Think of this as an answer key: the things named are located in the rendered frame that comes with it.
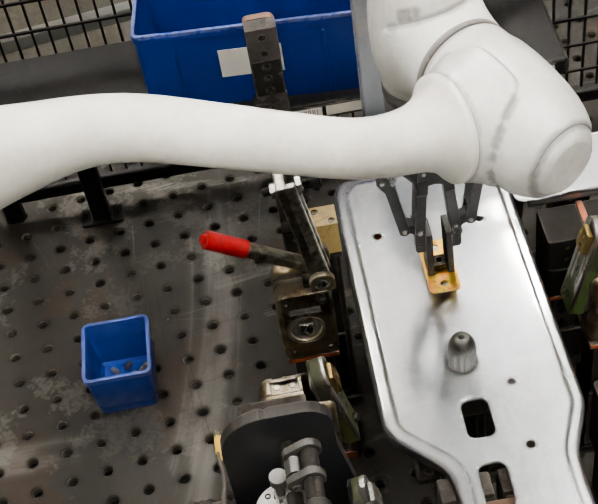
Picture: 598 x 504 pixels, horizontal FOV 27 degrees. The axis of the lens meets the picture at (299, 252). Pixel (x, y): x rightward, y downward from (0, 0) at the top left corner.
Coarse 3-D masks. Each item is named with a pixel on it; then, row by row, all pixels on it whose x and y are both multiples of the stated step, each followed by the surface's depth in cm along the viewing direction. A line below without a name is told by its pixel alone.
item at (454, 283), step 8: (440, 240) 153; (440, 248) 152; (440, 256) 150; (424, 264) 150; (440, 264) 149; (440, 272) 149; (448, 272) 149; (456, 272) 149; (432, 280) 148; (440, 280) 148; (448, 280) 148; (456, 280) 148; (432, 288) 147; (440, 288) 147; (448, 288) 147; (456, 288) 147
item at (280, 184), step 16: (288, 176) 137; (304, 176) 136; (272, 192) 136; (288, 192) 134; (288, 208) 136; (304, 208) 141; (304, 224) 138; (304, 240) 140; (320, 240) 145; (304, 256) 142; (320, 256) 142
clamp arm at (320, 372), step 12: (312, 360) 132; (324, 360) 132; (312, 372) 131; (324, 372) 130; (336, 372) 133; (312, 384) 131; (324, 384) 131; (336, 384) 132; (324, 396) 132; (336, 396) 133; (336, 408) 134; (348, 408) 137; (348, 420) 136; (348, 432) 138
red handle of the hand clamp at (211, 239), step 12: (204, 240) 140; (216, 240) 140; (228, 240) 141; (240, 240) 142; (228, 252) 141; (240, 252) 141; (252, 252) 142; (264, 252) 143; (276, 252) 144; (288, 252) 145; (276, 264) 144; (288, 264) 144; (300, 264) 144
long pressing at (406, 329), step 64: (384, 256) 155; (512, 256) 152; (384, 320) 148; (448, 320) 147; (512, 320) 146; (384, 384) 141; (448, 384) 141; (576, 384) 139; (448, 448) 135; (512, 448) 134; (576, 448) 134
